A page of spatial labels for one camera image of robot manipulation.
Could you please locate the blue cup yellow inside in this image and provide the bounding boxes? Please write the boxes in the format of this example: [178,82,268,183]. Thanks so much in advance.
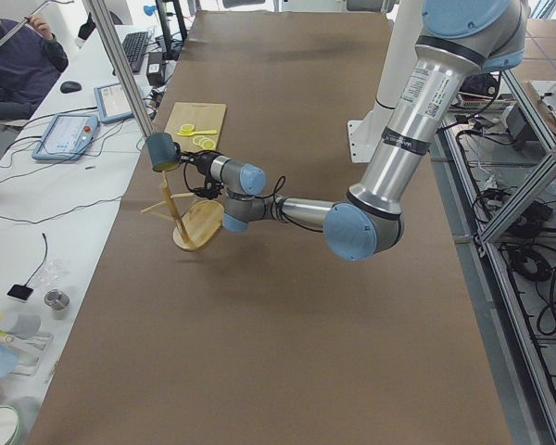
[145,133,180,172]

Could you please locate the grey cup lying down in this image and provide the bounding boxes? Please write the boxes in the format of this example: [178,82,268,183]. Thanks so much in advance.
[0,311,41,338]

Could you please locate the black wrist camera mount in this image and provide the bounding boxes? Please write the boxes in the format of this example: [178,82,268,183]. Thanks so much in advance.
[193,176,224,200]

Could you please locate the aluminium frame rack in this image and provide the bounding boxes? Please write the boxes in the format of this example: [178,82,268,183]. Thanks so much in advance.
[431,60,556,444]

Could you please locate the small metal cup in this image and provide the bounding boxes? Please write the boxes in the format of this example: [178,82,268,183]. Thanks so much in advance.
[44,289,70,312]

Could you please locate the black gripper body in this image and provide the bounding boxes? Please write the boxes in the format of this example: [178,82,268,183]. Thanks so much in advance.
[189,151,219,175]

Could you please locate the blue teach pendant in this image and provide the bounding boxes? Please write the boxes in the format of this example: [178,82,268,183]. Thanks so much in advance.
[94,83,133,124]
[32,113,99,162]

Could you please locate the aluminium camera post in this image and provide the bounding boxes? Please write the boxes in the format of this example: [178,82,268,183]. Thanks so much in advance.
[86,0,153,138]

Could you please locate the black power adapter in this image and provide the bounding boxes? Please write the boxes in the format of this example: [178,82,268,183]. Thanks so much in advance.
[146,52,166,87]

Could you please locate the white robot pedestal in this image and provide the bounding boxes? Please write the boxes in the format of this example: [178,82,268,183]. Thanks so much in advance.
[347,0,423,163]

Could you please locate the seated person dark sweater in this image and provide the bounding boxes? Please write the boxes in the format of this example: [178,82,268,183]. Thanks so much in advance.
[0,14,69,121]

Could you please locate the blue teach pendant back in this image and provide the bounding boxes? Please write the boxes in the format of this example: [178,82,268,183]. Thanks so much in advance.
[94,83,133,124]

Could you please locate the wooden cup storage rack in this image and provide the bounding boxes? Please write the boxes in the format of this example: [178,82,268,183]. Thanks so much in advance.
[140,172,224,251]

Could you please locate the bamboo cutting board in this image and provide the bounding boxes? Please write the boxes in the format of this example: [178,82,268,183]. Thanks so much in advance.
[165,102,227,152]

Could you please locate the blue teach pendant front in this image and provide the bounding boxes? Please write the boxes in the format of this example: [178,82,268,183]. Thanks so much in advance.
[32,113,99,162]

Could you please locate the black computer mouse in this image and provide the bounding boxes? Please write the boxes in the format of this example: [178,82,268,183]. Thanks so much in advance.
[60,81,82,94]

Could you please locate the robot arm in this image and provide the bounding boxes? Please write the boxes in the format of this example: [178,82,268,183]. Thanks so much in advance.
[182,1,529,261]

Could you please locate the lemon slice middle left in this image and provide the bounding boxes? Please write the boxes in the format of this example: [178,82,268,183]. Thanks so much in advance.
[193,136,215,149]

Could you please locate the black keyboard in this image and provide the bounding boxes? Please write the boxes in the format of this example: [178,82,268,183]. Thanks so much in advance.
[122,32,150,73]

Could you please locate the lemon slice by knife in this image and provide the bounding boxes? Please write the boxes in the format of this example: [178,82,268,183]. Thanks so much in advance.
[178,123,196,135]

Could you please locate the lemon slice front left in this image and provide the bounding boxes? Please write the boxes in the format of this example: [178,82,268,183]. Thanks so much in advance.
[199,139,216,150]

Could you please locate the black small square device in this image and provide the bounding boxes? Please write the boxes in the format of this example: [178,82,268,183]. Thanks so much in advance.
[6,284,33,301]

